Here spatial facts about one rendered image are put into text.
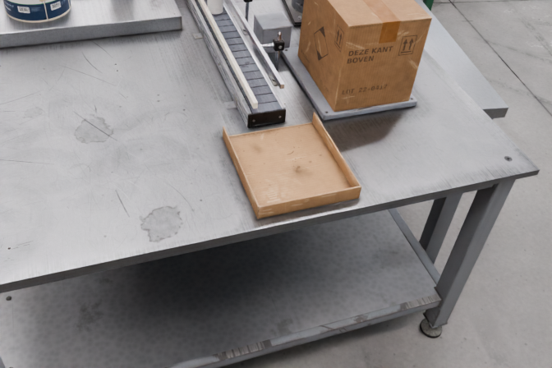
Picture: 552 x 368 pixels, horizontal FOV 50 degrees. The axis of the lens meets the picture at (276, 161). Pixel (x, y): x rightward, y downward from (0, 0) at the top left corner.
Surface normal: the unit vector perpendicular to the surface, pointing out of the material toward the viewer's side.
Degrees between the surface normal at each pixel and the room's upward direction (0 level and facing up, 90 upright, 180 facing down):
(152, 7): 0
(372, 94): 90
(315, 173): 0
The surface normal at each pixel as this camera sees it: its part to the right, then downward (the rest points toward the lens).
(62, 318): 0.10, -0.73
